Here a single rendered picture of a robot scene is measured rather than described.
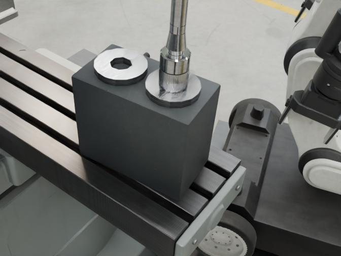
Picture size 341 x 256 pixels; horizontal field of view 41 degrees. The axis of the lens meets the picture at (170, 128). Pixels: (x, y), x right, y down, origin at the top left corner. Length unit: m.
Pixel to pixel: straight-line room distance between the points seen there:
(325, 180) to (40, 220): 0.79
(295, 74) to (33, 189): 0.69
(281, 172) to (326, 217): 0.19
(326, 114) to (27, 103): 0.63
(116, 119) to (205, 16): 2.64
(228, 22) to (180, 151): 2.64
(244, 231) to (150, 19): 2.23
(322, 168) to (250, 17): 2.24
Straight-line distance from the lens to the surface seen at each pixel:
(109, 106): 0.74
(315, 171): 1.33
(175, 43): 0.66
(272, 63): 2.97
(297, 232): 1.35
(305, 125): 1.29
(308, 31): 1.13
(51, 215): 1.30
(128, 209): 0.80
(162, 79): 0.70
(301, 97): 1.00
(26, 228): 1.25
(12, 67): 1.13
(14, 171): 1.05
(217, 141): 1.76
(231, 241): 1.36
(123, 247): 1.68
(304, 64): 1.11
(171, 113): 0.69
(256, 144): 1.51
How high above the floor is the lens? 1.63
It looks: 43 degrees down
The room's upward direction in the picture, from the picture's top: 5 degrees clockwise
